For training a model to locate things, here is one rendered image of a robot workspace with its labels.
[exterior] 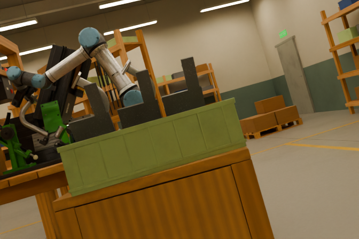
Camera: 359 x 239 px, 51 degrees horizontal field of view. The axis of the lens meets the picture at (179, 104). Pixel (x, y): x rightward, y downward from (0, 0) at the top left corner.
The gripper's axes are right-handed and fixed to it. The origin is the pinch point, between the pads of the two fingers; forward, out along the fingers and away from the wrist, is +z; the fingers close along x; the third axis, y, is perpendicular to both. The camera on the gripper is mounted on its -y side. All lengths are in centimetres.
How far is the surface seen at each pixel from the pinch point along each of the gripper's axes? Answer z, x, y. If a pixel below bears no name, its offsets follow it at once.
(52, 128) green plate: 16.6, -15.2, -3.5
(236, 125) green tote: -99, -119, 9
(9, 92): 7.4, 20.0, 0.2
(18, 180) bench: -31, -40, -42
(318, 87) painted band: 616, -241, 547
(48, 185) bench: -22, -51, -36
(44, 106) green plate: 15.0, -1.6, 5.2
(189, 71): -99, -95, 18
